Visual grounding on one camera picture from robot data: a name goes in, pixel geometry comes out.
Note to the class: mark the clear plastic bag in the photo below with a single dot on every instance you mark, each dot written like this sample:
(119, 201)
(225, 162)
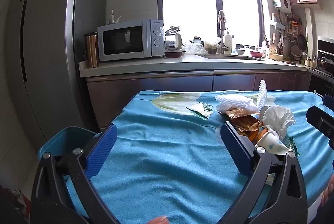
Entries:
(193, 48)

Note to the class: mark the brown kitchen base cabinets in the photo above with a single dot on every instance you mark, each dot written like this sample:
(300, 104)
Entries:
(156, 85)

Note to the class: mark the white bowl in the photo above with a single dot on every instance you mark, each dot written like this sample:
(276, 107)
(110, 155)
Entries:
(240, 51)

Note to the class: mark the person's left hand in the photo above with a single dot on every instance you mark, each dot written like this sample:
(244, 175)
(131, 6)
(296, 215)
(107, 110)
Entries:
(159, 220)

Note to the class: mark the white tissue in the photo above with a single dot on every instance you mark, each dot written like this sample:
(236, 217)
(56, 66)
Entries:
(279, 119)

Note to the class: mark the green foil wrapper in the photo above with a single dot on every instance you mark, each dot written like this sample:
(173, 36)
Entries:
(199, 109)

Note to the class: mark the built-in black oven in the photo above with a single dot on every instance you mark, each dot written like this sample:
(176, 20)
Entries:
(325, 62)

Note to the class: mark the dark brown snack wrapper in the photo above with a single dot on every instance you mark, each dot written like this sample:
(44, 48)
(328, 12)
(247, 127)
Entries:
(246, 124)

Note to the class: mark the light brown snack wrapper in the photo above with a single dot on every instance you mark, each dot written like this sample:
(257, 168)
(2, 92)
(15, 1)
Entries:
(238, 112)

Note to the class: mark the white kitchen counter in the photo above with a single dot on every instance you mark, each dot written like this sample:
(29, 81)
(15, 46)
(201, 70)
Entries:
(156, 64)

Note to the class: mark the blue plastic bin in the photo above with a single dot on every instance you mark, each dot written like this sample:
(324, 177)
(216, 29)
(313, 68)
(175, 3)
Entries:
(60, 137)

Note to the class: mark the steel kitchen faucet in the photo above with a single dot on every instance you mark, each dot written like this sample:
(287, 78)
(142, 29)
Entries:
(222, 30)

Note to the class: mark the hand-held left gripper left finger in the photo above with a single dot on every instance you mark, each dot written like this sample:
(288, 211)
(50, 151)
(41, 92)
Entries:
(100, 150)

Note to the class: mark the white foam fruit net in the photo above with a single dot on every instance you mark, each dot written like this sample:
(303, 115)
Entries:
(234, 102)
(261, 94)

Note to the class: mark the white microwave oven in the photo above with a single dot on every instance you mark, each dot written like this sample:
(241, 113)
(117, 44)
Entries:
(125, 39)

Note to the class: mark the wooden spatula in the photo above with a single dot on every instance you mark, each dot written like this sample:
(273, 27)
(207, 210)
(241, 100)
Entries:
(274, 39)

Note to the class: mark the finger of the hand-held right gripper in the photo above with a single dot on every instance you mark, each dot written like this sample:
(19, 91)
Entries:
(329, 101)
(322, 123)

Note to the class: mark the blue flower-print tablecloth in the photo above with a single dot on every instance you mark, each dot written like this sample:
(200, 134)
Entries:
(169, 161)

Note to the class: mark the large orange peel piece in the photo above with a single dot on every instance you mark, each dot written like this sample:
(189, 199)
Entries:
(257, 135)

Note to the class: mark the dotted paper cup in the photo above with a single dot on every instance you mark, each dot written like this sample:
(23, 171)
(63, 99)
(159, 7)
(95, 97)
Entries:
(271, 145)

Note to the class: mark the white soap bottle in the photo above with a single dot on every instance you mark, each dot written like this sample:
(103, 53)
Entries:
(228, 42)

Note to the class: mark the dotted white utensil holder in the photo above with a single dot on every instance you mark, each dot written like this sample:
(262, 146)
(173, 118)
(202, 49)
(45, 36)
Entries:
(273, 49)

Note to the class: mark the black frying pan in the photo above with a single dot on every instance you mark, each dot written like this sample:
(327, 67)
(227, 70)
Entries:
(302, 41)

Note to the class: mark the person's right hand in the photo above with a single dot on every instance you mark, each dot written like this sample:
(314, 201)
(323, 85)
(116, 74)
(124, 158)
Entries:
(328, 190)

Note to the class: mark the grey refrigerator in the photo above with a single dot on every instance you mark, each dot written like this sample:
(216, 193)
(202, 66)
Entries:
(47, 43)

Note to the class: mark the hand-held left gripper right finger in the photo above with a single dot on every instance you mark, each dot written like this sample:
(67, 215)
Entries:
(234, 145)

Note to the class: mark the glass jar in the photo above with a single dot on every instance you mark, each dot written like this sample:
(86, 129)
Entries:
(197, 40)

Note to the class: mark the blue wall utensil holder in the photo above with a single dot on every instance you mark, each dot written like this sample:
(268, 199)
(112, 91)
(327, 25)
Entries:
(278, 26)

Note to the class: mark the small green wrapper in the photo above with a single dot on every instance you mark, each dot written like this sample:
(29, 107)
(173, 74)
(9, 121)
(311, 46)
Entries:
(293, 146)

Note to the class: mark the white object on microwave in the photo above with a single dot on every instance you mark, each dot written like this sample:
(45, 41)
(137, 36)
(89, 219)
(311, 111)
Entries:
(114, 18)

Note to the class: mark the glass kettle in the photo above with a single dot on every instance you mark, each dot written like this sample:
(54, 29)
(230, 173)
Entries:
(172, 41)

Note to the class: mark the dark red lidded bowl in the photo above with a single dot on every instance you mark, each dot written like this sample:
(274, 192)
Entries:
(173, 53)

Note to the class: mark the brown food container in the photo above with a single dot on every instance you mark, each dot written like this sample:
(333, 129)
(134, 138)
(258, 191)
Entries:
(210, 47)

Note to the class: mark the copper steel tumbler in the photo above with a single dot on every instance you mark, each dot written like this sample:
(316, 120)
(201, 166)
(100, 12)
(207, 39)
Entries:
(91, 51)

